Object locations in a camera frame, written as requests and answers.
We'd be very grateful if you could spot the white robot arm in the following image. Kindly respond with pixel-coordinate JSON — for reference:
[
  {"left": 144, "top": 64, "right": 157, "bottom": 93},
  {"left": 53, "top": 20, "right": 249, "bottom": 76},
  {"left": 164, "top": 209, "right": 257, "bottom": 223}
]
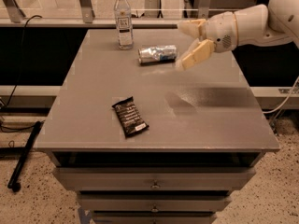
[{"left": 176, "top": 0, "right": 299, "bottom": 70}]

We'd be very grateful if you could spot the silver blue redbull can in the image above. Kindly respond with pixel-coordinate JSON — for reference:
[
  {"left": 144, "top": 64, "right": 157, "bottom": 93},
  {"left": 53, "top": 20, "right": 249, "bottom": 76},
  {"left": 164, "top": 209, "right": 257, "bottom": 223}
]
[{"left": 138, "top": 45, "right": 178, "bottom": 64}]

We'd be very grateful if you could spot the white cable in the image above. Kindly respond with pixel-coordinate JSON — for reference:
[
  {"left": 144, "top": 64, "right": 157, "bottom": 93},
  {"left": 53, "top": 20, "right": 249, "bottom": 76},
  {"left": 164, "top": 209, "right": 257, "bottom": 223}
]
[{"left": 262, "top": 77, "right": 299, "bottom": 115}]

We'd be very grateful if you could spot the black snack bar wrapper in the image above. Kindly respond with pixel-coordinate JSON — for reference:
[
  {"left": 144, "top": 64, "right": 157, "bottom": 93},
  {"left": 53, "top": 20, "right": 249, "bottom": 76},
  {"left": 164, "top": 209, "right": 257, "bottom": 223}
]
[{"left": 112, "top": 97, "right": 149, "bottom": 137}]

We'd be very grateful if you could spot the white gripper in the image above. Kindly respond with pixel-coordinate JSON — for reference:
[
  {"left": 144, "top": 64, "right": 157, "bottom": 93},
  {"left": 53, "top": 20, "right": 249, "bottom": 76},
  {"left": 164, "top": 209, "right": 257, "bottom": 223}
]
[{"left": 175, "top": 12, "right": 238, "bottom": 70}]

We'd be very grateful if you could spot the black cable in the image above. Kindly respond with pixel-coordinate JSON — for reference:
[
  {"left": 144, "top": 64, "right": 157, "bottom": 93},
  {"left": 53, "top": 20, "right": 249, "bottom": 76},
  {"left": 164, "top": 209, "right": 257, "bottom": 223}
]
[{"left": 0, "top": 14, "right": 44, "bottom": 133}]

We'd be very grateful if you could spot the grey drawer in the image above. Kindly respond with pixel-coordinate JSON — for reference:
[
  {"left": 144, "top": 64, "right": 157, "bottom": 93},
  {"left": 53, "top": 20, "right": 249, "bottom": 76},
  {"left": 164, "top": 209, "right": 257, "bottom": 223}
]
[
  {"left": 78, "top": 192, "right": 232, "bottom": 213},
  {"left": 92, "top": 213, "right": 217, "bottom": 224},
  {"left": 53, "top": 167, "right": 255, "bottom": 191}
]

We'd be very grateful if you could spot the black rod on floor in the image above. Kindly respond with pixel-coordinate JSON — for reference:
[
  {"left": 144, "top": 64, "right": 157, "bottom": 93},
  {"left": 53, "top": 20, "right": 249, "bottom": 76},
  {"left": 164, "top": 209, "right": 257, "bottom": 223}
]
[{"left": 7, "top": 121, "right": 42, "bottom": 192}]

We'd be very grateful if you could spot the clear plastic water bottle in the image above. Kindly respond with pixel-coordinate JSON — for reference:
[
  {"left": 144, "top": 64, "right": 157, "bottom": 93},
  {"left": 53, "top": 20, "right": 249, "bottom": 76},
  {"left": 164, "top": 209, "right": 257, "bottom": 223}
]
[{"left": 114, "top": 0, "right": 134, "bottom": 49}]

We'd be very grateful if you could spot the middle grey drawer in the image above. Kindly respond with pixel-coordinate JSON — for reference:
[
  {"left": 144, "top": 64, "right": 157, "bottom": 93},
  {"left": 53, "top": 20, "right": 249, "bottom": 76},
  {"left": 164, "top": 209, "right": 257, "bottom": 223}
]
[{"left": 78, "top": 192, "right": 232, "bottom": 213}]

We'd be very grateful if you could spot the grey metal railing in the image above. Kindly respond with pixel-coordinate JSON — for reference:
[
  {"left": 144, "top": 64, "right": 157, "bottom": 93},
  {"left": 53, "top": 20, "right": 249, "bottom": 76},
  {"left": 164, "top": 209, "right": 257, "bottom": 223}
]
[{"left": 0, "top": 0, "right": 213, "bottom": 28}]

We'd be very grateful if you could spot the grey drawer cabinet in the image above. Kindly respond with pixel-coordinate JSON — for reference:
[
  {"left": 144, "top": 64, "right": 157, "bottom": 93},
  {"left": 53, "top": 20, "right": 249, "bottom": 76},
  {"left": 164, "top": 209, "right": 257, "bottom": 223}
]
[{"left": 33, "top": 27, "right": 281, "bottom": 224}]

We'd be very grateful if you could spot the bottom grey drawer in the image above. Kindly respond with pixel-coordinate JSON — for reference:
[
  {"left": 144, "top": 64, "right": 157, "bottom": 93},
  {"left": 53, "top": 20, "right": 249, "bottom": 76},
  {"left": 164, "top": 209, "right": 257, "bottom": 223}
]
[{"left": 92, "top": 213, "right": 217, "bottom": 224}]

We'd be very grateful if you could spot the top grey drawer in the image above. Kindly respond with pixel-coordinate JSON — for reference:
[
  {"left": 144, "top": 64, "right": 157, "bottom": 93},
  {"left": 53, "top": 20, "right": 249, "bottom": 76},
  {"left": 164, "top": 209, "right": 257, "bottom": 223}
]
[{"left": 53, "top": 167, "right": 255, "bottom": 191}]

